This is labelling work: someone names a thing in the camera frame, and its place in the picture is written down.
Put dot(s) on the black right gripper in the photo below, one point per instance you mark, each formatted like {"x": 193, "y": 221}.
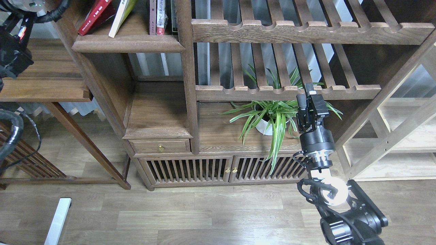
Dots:
{"x": 312, "y": 110}

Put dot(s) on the yellow green cover book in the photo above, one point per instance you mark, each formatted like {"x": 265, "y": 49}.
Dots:
{"x": 124, "y": 9}

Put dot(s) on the red cover book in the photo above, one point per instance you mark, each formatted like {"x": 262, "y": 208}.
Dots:
{"x": 100, "y": 12}

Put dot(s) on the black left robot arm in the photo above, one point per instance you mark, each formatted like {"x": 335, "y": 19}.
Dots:
{"x": 15, "y": 58}

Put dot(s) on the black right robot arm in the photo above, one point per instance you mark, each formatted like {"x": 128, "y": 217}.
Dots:
{"x": 348, "y": 215}

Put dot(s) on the green spider plant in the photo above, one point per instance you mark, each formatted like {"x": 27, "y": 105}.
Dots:
{"x": 277, "y": 117}

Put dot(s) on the dark wooden bookshelf cabinet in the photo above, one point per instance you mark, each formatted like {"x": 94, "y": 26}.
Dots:
{"x": 172, "y": 89}

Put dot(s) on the dark upright book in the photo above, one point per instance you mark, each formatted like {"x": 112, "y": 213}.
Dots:
{"x": 174, "y": 28}

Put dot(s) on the red white upright book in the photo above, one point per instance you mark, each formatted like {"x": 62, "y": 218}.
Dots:
{"x": 161, "y": 17}

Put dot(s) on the pink spine upright book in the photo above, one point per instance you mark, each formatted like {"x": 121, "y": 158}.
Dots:
{"x": 153, "y": 17}

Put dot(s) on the dark wooden side table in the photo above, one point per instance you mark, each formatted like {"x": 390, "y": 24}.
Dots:
{"x": 52, "y": 79}

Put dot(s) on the slatted wooden rack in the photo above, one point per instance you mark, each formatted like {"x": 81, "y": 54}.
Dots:
{"x": 38, "y": 168}

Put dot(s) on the light wooden shelf frame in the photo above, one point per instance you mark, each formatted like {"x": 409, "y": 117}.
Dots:
{"x": 397, "y": 142}

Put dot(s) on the white metal post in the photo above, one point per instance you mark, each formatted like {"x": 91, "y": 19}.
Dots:
{"x": 58, "y": 220}

